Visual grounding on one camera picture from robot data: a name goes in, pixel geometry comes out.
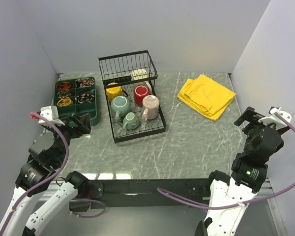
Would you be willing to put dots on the orange black rolled band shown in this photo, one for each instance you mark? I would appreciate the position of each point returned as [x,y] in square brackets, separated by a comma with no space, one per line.
[63,86]

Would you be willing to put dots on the blue-green speckled ceramic mug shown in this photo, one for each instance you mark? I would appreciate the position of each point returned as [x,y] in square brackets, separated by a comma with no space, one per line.
[120,105]

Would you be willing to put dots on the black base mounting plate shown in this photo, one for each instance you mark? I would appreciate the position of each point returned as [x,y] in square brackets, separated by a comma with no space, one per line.
[143,192]

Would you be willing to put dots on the red mug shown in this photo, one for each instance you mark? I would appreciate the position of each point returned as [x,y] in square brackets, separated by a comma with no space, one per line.
[140,93]

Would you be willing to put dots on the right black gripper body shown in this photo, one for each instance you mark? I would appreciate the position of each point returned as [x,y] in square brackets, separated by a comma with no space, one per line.
[254,126]

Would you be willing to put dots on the black wire dish rack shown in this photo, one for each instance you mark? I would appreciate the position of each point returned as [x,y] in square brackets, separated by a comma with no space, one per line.
[117,69]

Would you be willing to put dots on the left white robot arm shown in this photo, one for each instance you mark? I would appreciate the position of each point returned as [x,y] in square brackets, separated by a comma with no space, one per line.
[47,157]

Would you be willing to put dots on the white floral mug green inside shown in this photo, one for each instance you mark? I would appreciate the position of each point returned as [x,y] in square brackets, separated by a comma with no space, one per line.
[139,74]

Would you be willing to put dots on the black beige rolled band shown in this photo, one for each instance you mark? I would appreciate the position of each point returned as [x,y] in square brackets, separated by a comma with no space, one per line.
[84,98]

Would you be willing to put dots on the green compartment tray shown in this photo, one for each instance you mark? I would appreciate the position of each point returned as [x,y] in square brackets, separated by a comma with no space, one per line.
[78,109]

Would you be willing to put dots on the pink mug lilac inside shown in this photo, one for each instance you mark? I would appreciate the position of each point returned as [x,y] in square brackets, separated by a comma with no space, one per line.
[150,107]

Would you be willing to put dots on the black yellow rolled band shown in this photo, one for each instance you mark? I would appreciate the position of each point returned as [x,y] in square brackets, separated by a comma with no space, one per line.
[64,93]

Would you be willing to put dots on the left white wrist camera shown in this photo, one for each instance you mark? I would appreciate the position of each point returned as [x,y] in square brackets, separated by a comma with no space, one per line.
[51,114]

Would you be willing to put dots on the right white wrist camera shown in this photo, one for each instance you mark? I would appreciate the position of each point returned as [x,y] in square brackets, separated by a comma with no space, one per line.
[275,113]

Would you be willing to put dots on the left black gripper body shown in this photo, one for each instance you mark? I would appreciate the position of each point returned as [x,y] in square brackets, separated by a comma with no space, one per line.
[69,132]

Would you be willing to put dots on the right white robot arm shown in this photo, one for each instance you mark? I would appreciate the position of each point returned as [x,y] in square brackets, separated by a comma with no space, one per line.
[229,194]

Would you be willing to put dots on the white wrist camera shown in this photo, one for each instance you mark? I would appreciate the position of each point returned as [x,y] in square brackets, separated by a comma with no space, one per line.
[51,114]
[275,113]

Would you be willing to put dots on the yellow mug black handle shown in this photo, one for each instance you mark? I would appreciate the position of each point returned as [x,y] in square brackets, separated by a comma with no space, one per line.
[115,91]

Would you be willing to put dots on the folded yellow cloth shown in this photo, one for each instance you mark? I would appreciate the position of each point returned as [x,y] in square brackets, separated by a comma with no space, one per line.
[206,96]

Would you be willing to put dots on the brown white rolled band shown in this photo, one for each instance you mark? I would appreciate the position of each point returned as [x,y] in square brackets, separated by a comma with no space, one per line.
[84,82]

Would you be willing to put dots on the small teal cup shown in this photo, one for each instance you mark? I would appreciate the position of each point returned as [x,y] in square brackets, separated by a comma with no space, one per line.
[131,121]

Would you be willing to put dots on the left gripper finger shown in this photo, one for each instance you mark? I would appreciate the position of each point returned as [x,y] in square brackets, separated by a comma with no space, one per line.
[83,121]
[73,123]

